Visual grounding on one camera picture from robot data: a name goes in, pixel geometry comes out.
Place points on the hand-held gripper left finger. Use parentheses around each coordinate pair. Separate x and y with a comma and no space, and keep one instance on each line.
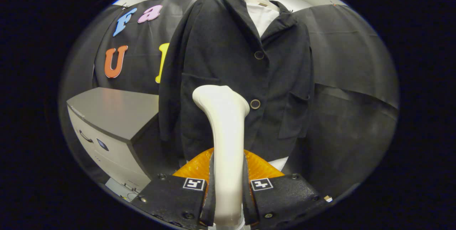
(210,208)

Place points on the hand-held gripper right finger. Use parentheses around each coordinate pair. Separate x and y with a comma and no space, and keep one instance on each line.
(247,205)

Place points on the white garment steamer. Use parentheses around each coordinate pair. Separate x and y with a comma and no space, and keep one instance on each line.
(228,144)

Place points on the black jacket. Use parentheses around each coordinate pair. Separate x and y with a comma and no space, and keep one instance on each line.
(213,44)

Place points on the grey cabinet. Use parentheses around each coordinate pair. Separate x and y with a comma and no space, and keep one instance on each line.
(114,108)

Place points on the black backdrop cloth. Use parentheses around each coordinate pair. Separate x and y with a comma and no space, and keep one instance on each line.
(349,62)

